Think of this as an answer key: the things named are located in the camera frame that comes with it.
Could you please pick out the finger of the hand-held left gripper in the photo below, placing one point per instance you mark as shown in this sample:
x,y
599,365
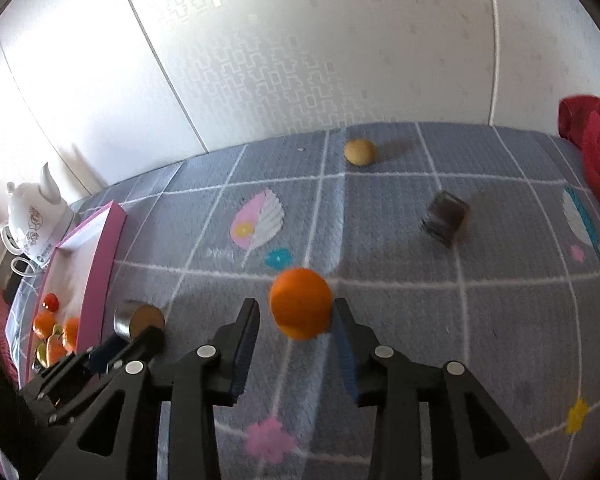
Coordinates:
x,y
107,352
145,342

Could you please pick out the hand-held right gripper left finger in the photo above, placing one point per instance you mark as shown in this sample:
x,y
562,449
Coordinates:
x,y
247,350

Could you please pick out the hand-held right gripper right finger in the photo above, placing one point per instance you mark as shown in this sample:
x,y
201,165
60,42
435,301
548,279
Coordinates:
x,y
344,350

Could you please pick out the dark eggplant piece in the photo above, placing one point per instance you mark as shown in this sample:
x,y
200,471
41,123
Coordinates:
x,y
140,317
444,217

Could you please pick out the orange with stem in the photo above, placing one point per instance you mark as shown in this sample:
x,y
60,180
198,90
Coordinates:
x,y
71,333

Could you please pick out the green apple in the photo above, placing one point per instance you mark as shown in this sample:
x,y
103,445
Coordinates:
x,y
43,354

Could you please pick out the red tomato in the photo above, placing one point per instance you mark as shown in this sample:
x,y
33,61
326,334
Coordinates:
x,y
51,301

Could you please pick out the pink and white box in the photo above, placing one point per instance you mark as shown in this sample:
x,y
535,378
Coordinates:
x,y
100,270

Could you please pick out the grey patterned bed sheet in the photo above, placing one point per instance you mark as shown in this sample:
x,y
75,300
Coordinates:
x,y
404,310

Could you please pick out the white floral electric kettle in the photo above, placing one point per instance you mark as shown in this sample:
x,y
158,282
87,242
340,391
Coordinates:
x,y
30,220

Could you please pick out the small yellow potato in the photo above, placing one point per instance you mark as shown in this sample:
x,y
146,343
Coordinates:
x,y
360,152

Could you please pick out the red cloth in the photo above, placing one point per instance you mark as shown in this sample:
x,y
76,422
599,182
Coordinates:
x,y
594,150

